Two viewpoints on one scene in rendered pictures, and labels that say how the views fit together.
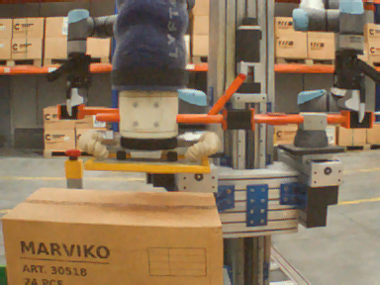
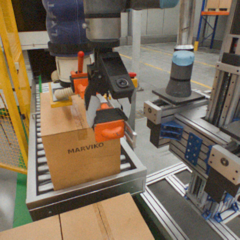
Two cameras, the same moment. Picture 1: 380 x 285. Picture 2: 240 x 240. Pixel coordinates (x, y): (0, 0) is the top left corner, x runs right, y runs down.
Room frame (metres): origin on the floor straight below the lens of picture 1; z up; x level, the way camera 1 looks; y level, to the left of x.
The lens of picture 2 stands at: (1.39, -0.76, 1.45)
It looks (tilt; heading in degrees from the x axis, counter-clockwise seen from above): 29 degrees down; 76
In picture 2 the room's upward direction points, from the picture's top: straight up
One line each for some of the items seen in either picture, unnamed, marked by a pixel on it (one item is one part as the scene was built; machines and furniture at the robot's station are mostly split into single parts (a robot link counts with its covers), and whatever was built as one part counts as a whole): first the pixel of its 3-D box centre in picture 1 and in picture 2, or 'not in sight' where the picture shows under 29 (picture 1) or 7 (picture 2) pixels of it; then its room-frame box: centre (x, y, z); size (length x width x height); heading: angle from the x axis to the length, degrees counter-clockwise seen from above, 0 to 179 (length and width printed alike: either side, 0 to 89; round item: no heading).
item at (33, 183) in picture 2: not in sight; (34, 118); (0.93, 1.15, 0.50); 2.31 x 0.05 x 0.19; 98
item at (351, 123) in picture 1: (356, 119); (105, 123); (1.45, -0.33, 1.20); 0.08 x 0.07 x 0.05; 96
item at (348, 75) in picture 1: (349, 70); (104, 66); (1.46, -0.30, 1.34); 0.09 x 0.08 x 0.12; 95
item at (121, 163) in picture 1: (145, 160); (58, 89); (1.30, 0.26, 1.10); 0.34 x 0.10 x 0.05; 96
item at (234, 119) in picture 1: (237, 119); (83, 82); (1.42, 0.02, 1.20); 0.10 x 0.08 x 0.06; 6
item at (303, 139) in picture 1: (311, 134); not in sight; (2.09, -0.27, 1.09); 0.15 x 0.15 x 0.10
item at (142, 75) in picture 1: (148, 76); (72, 45); (1.39, 0.27, 1.32); 0.23 x 0.23 x 0.04
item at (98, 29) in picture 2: (352, 43); (101, 29); (1.46, -0.31, 1.42); 0.08 x 0.08 x 0.05
